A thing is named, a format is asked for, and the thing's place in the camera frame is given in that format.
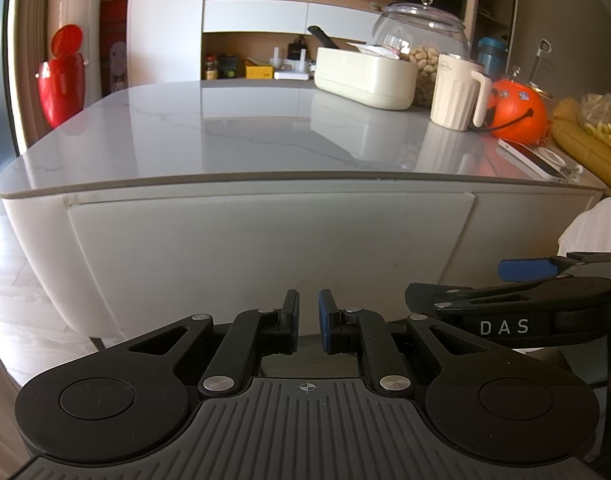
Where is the yellow box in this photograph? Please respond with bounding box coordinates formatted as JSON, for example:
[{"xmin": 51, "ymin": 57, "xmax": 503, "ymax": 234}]
[{"xmin": 244, "ymin": 59, "xmax": 274, "ymax": 80}]

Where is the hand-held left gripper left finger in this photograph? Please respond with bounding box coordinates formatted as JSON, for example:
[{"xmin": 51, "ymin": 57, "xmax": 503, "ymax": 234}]
[{"xmin": 128, "ymin": 289, "xmax": 301, "ymax": 399}]

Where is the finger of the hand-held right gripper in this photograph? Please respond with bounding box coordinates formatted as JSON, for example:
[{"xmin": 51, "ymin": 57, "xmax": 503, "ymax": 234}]
[
  {"xmin": 499, "ymin": 256, "xmax": 576, "ymax": 282},
  {"xmin": 406, "ymin": 280, "xmax": 611, "ymax": 335}
]

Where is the black green gadget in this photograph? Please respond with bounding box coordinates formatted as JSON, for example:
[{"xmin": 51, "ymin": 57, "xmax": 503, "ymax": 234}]
[{"xmin": 220, "ymin": 53, "xmax": 242, "ymax": 80}]

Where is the clear bag of snacks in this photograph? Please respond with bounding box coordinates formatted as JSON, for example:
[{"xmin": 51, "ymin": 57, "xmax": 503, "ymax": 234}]
[{"xmin": 577, "ymin": 92, "xmax": 611, "ymax": 144}]

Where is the black handle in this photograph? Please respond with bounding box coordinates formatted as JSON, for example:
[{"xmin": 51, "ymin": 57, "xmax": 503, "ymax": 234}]
[{"xmin": 307, "ymin": 25, "xmax": 342, "ymax": 51}]

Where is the red trash bin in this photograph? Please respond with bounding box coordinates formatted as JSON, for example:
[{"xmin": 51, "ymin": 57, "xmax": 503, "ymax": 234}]
[{"xmin": 34, "ymin": 23, "xmax": 89, "ymax": 130}]

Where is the cream oval storage box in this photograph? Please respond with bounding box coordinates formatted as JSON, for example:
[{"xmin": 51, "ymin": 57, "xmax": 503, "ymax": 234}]
[{"xmin": 313, "ymin": 46, "xmax": 419, "ymax": 111}]

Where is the grey tool handle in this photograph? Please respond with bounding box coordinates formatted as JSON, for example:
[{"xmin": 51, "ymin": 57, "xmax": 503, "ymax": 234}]
[{"xmin": 529, "ymin": 39, "xmax": 554, "ymax": 87}]

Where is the orange pumpkin bucket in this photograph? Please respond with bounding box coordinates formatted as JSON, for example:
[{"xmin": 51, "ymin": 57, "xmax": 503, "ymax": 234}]
[{"xmin": 478, "ymin": 66, "xmax": 551, "ymax": 144}]

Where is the white cloth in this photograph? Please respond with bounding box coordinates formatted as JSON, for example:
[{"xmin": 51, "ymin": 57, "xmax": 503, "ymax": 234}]
[{"xmin": 557, "ymin": 197, "xmax": 611, "ymax": 254}]

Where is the blue thermos bottle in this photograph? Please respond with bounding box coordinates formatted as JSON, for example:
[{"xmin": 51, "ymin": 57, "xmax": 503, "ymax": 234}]
[{"xmin": 477, "ymin": 36, "xmax": 509, "ymax": 81}]

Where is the cream ribbed mug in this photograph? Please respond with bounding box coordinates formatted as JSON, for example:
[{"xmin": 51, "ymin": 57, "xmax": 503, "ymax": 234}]
[{"xmin": 430, "ymin": 53, "xmax": 494, "ymax": 133}]

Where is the white marble-top table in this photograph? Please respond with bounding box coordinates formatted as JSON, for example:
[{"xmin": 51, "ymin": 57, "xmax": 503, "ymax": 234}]
[{"xmin": 0, "ymin": 79, "xmax": 609, "ymax": 351}]

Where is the yellow cushion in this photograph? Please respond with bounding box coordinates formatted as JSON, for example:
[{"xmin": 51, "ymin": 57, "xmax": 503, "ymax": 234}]
[{"xmin": 550, "ymin": 96, "xmax": 611, "ymax": 189}]

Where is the white phone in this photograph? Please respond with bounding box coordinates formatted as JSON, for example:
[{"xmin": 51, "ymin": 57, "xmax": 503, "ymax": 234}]
[{"xmin": 496, "ymin": 137, "xmax": 584, "ymax": 181}]

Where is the cartoon figure poster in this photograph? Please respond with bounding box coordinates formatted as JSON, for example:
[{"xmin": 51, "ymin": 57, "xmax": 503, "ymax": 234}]
[{"xmin": 108, "ymin": 40, "xmax": 130, "ymax": 97}]

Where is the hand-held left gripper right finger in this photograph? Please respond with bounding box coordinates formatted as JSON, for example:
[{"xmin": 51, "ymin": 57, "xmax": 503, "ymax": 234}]
[{"xmin": 318, "ymin": 289, "xmax": 486, "ymax": 395}]

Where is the glass jar of peanuts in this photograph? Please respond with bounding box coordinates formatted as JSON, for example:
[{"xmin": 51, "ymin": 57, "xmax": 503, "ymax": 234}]
[{"xmin": 373, "ymin": 0, "xmax": 469, "ymax": 109}]

